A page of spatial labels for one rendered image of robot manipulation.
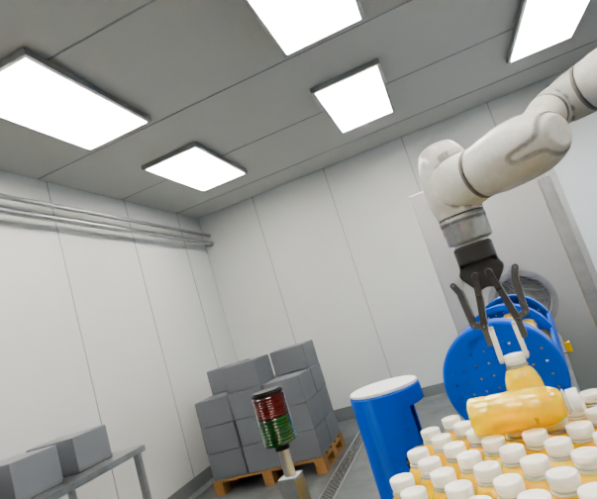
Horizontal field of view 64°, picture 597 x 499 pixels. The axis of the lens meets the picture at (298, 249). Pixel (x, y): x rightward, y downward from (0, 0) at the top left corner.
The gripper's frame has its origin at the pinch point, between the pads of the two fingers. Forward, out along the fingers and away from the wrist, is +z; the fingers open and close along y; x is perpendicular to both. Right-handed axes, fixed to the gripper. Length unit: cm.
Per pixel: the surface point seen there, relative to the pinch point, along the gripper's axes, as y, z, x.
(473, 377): 12.8, 9.7, -24.7
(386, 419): 56, 27, -73
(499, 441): 5.7, 13.3, 13.2
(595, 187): -103, -69, -571
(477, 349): 9.6, 3.3, -25.1
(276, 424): 40.8, 0.9, 22.9
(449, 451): 14.2, 13.7, 13.5
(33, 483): 268, 23, -75
